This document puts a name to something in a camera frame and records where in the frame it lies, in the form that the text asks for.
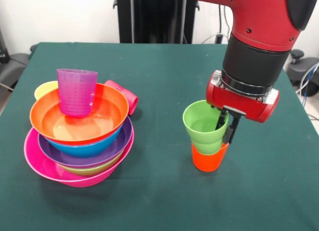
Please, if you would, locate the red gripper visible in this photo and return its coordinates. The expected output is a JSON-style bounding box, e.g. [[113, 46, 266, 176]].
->
[[205, 70, 280, 144]]

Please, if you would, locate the green cup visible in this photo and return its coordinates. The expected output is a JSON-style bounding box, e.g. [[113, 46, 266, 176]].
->
[[182, 100, 230, 143], [190, 137, 224, 156]]

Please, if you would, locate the orange cup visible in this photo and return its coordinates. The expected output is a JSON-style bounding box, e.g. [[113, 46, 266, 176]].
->
[[191, 142, 230, 172]]

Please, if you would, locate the red cup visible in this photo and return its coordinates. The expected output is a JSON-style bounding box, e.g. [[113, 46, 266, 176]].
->
[[104, 80, 139, 116]]

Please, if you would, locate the purple bowl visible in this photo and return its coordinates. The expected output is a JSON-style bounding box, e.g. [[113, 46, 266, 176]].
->
[[37, 115, 133, 169]]

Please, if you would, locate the orange bowl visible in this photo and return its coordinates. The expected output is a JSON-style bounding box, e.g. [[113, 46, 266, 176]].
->
[[29, 82, 130, 146]]

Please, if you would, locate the blue bowl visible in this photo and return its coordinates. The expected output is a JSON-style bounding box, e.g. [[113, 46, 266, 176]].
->
[[46, 127, 123, 159]]

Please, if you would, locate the green bowl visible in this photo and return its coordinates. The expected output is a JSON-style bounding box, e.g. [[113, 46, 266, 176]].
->
[[58, 151, 124, 177]]

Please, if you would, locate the purple cup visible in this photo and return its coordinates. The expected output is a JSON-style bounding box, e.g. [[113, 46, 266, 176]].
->
[[56, 68, 99, 118]]

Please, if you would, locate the pink bowl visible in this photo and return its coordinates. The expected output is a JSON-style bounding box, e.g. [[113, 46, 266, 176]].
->
[[23, 126, 135, 188]]

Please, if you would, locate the dark green tablecloth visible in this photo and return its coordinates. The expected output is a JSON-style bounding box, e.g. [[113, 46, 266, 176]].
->
[[0, 42, 319, 231]]

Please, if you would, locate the yellow cup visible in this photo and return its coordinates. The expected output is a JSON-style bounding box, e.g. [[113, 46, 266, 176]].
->
[[34, 80, 59, 101]]

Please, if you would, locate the black equipment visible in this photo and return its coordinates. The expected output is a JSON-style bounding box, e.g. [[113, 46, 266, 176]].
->
[[0, 28, 32, 92]]

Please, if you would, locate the grey cable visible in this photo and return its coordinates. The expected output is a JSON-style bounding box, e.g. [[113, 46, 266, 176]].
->
[[296, 62, 319, 94]]

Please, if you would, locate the blue cable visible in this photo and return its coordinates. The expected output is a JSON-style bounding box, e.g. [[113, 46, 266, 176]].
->
[[302, 63, 316, 99]]

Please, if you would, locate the black cable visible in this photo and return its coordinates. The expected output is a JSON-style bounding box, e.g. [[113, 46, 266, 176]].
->
[[218, 5, 223, 36], [223, 5, 231, 44]]

